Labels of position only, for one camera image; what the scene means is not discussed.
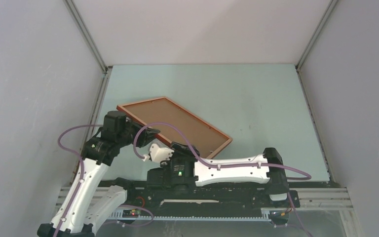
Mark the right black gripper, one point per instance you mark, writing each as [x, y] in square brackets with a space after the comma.
[188, 152]

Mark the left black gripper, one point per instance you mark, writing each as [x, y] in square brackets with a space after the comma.
[145, 136]

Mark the wooden picture frame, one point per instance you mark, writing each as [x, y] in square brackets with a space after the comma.
[189, 114]

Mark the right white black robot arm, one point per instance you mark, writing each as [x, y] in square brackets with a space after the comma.
[181, 169]

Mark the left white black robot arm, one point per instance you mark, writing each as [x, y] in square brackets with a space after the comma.
[75, 217]

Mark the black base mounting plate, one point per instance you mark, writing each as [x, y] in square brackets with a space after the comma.
[216, 201]

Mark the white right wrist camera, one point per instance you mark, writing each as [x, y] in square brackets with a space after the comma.
[158, 154]

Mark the aluminium rail with cable duct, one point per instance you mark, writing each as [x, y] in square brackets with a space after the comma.
[311, 198]

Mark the left aluminium corner post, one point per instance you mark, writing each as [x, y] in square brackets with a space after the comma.
[82, 27]

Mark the aluminium corner post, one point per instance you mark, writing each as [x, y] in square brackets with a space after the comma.
[82, 27]
[317, 32]

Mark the right aluminium corner post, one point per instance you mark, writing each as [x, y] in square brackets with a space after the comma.
[317, 32]

